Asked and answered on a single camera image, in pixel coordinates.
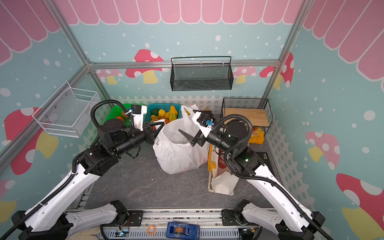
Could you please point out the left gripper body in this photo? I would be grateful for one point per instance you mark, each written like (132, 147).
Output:
(135, 137)

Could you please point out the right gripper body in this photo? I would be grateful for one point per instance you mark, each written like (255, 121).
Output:
(199, 139)

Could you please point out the white plastic grocery bag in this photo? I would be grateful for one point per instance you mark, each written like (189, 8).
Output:
(173, 151)

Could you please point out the red soda can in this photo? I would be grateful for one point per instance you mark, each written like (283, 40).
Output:
(221, 162)

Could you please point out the white tote bag yellow handles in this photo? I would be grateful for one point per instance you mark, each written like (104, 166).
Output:
(221, 181)

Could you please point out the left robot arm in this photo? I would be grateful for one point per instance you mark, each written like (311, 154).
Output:
(47, 220)

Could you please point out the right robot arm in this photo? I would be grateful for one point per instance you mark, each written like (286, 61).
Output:
(290, 220)

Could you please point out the yellow lemon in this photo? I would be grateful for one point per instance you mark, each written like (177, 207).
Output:
(162, 113)

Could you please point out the teal plastic basket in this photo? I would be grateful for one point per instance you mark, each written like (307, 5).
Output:
(168, 117)

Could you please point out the yellow pear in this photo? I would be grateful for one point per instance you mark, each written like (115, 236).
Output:
(173, 110)

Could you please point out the green plastic basket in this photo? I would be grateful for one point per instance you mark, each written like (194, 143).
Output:
(116, 112)

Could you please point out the yellow snack package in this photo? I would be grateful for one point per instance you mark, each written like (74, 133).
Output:
(258, 136)

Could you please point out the black flat box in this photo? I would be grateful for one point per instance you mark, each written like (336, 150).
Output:
(264, 158)

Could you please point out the black wire shelf wooden board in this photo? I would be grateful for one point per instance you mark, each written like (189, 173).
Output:
(257, 110)

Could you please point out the white wire wall basket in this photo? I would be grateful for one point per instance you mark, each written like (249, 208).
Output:
(67, 112)

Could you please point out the black mesh wall basket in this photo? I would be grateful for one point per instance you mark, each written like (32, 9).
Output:
(208, 73)

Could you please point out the blue device on rail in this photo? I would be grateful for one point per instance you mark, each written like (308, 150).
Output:
(183, 231)

